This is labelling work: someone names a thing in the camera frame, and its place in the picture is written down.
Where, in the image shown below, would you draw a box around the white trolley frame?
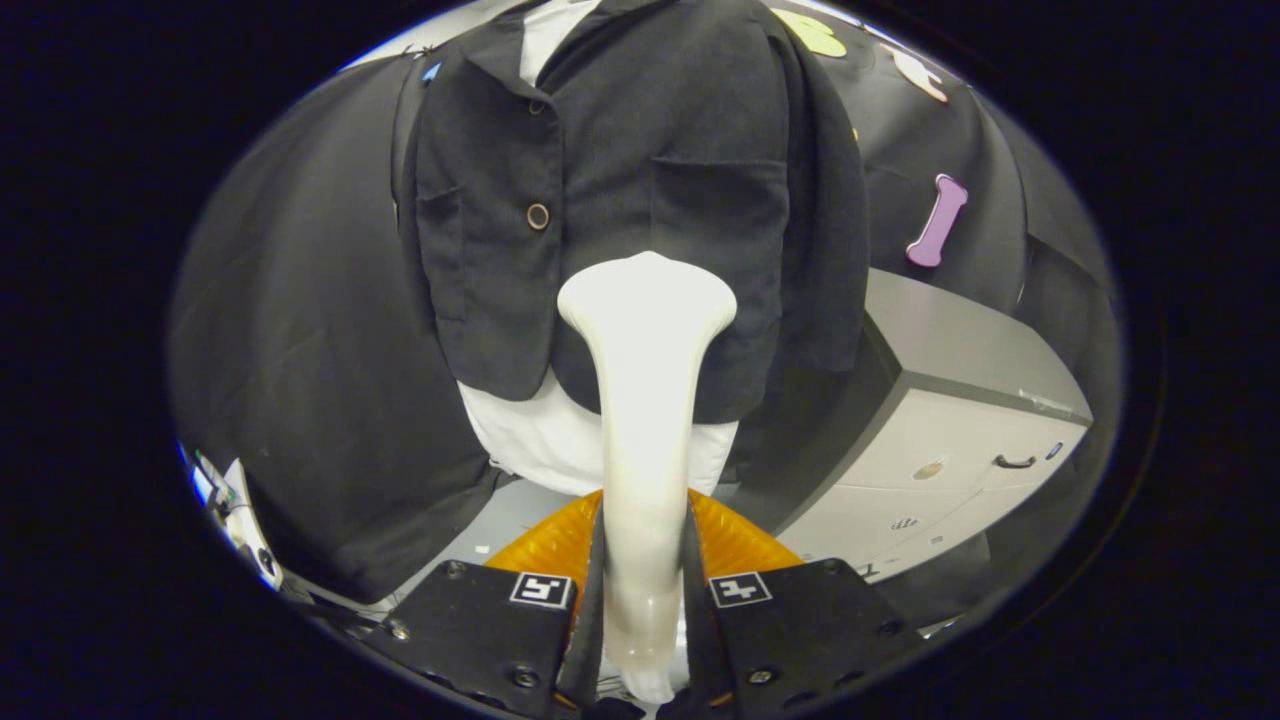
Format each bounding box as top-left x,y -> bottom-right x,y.
180,445 -> 286,591

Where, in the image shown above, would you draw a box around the white shirt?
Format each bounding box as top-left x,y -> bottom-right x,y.
458,0 -> 741,498

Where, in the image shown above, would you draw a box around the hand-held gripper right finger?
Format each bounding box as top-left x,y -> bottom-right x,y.
685,490 -> 926,713

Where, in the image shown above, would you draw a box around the grey cabinet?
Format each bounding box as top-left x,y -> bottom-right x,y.
775,268 -> 1094,586

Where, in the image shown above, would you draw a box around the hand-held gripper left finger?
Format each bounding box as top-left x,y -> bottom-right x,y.
362,490 -> 606,717

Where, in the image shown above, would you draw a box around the black suit jacket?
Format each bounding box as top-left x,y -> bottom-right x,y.
395,0 -> 871,426

